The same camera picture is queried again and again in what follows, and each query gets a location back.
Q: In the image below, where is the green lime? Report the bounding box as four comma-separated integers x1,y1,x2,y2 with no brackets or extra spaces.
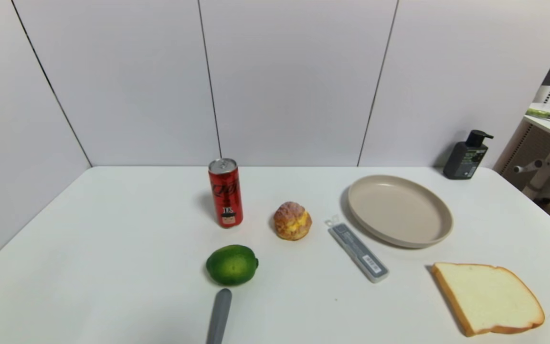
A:
206,245,259,287

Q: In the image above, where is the red soda can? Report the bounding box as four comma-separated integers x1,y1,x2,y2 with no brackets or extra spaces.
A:
208,158,244,228

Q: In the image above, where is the cream puff pastry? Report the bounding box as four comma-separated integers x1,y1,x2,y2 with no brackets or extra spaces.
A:
274,201,313,241

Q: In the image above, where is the brown plate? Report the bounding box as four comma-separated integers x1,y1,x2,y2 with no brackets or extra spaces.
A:
347,174,454,249

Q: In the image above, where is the grey cylindrical handle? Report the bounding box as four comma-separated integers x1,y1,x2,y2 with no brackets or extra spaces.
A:
206,288,233,344

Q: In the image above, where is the black pump bottle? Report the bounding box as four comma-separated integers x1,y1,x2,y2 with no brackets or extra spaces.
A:
443,130,494,180

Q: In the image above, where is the grey pen case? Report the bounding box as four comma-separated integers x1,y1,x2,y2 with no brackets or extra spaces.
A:
325,216,390,284

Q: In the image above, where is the white bread slice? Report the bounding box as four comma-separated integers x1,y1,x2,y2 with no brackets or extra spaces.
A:
431,262,546,338

